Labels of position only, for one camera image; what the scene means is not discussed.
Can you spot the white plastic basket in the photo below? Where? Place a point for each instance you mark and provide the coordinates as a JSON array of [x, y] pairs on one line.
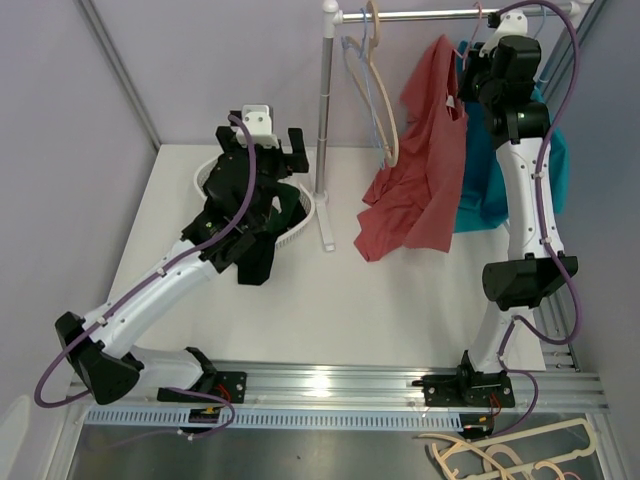
[[298, 180]]

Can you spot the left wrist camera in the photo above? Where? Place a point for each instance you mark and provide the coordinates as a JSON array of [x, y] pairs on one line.
[[258, 120]]

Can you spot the beige spare hangers pile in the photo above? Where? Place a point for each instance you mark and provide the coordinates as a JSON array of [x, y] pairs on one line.
[[499, 460]]

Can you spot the white cable duct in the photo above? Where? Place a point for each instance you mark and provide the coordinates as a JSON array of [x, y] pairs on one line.
[[411, 421]]

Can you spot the pink t shirt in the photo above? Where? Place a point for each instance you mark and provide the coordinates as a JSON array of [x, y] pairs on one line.
[[414, 203]]

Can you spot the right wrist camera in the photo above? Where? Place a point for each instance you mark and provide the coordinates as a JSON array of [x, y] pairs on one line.
[[511, 23]]

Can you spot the black t shirt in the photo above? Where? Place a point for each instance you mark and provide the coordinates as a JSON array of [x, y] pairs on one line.
[[256, 257]]

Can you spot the pink wire hanger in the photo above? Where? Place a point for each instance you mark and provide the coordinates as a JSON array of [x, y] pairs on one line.
[[463, 49]]

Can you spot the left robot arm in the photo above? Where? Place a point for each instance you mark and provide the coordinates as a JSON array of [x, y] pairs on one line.
[[248, 206]]

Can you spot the aluminium rail base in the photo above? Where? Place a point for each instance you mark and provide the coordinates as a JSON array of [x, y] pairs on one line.
[[377, 388]]

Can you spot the metal clothes rack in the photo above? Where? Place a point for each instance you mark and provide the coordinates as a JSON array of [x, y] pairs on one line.
[[583, 14]]

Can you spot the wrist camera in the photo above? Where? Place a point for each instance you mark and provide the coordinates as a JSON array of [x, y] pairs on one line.
[[511, 23], [258, 120]]

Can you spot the beige wooden hanger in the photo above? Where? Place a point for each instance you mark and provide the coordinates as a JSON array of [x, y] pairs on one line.
[[375, 85]]

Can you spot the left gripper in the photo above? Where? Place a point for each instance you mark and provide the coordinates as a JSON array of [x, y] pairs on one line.
[[289, 164]]

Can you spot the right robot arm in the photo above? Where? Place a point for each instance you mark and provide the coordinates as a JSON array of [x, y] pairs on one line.
[[541, 264]]

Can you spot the green and grey raglan shirt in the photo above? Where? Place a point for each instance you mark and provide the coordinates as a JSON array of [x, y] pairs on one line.
[[286, 210]]

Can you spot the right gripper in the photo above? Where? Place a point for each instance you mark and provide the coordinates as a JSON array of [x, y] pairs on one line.
[[476, 62]]

